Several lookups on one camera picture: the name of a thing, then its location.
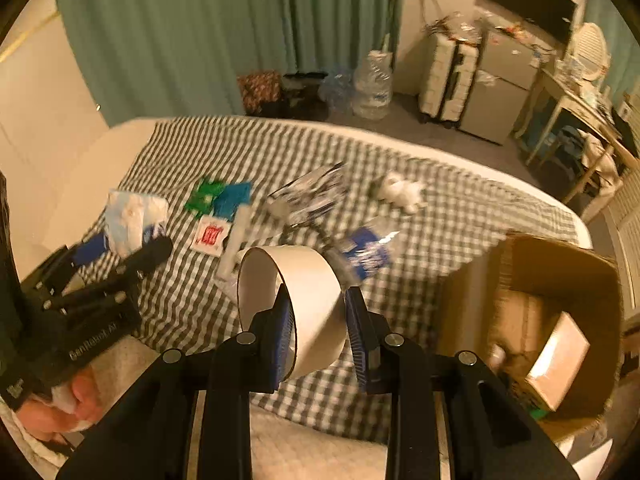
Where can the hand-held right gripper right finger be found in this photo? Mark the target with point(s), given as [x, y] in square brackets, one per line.
[357, 345]

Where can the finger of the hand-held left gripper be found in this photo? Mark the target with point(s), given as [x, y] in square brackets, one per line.
[152, 255]
[90, 255]

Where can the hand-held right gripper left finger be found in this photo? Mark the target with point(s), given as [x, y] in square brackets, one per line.
[282, 340]

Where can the white blue tissue pack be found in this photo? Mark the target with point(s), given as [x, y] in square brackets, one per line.
[132, 220]

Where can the white tape roll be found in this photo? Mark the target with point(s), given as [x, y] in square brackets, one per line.
[312, 300]

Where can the red white sachet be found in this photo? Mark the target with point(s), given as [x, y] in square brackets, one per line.
[210, 235]

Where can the white tube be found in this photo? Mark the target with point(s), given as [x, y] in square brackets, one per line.
[236, 240]

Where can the black white printed packet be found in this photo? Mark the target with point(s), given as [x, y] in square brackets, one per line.
[310, 195]

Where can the brown cardboard box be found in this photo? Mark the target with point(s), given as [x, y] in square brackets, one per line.
[575, 270]

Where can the person's left hand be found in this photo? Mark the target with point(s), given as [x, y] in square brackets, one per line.
[82, 400]

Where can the grey white checked blanket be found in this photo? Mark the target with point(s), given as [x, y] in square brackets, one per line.
[200, 300]

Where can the green packet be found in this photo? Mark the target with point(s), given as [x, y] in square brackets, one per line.
[204, 195]

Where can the blue white plastic packet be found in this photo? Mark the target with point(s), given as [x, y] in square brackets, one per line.
[367, 252]

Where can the patterned brown bag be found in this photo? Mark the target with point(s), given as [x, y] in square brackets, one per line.
[259, 91]

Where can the black bag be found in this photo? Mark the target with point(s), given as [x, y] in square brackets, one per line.
[300, 97]

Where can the blue plastic bag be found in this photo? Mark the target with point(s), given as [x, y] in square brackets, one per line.
[337, 90]

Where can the large clear water jug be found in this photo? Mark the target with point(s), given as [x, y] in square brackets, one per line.
[372, 85]

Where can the white suitcase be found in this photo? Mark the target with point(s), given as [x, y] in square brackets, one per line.
[447, 80]

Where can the white slatted wardrobe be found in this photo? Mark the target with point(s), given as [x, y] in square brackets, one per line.
[625, 240]

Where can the blue clothes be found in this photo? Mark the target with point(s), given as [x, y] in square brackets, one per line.
[570, 142]

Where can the grey mini fridge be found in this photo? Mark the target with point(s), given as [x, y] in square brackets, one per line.
[500, 80]

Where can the white clothes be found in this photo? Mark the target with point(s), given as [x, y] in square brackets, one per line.
[602, 160]

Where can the white dressing table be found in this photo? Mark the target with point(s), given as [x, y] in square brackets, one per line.
[565, 95]

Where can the clear plastic bag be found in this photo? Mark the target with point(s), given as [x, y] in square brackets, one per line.
[462, 27]

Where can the white oval mirror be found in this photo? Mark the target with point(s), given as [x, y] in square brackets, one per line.
[592, 52]

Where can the narrow green curtain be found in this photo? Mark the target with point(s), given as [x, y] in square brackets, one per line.
[612, 10]

